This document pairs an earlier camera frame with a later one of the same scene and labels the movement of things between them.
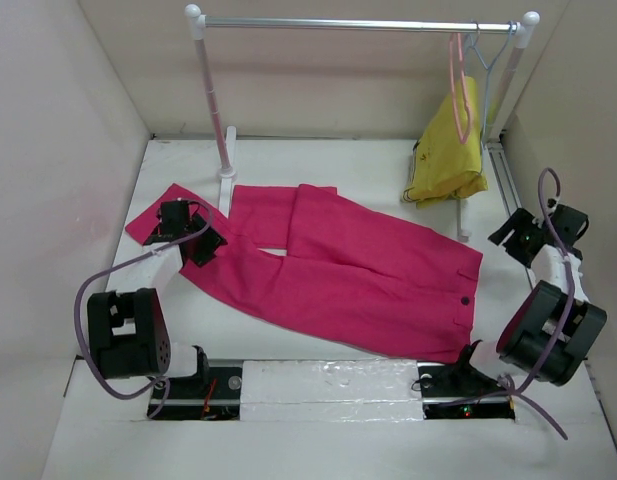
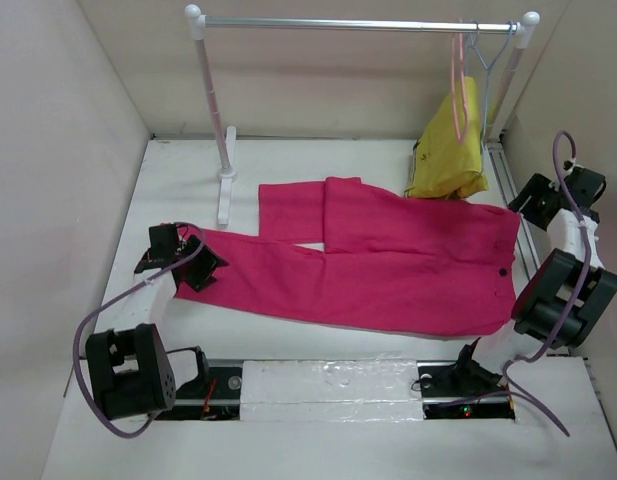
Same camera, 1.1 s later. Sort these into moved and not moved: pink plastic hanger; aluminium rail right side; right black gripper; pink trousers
Moved: right black gripper; pink trousers
Not moved: pink plastic hanger; aluminium rail right side
